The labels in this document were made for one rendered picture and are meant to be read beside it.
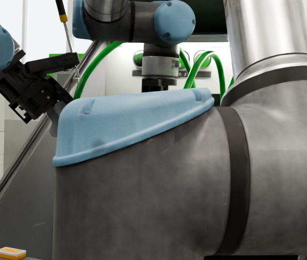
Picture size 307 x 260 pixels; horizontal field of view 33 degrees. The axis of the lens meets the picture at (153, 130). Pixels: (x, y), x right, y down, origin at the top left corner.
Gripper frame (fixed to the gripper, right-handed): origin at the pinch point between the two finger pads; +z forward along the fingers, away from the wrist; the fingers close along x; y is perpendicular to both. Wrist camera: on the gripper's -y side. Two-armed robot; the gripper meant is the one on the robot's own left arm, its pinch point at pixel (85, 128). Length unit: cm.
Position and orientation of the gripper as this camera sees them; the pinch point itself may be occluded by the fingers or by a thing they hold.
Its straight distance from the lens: 107.1
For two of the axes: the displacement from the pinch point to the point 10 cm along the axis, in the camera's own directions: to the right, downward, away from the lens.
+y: -5.7, 6.7, -4.7
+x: 5.1, -1.6, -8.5
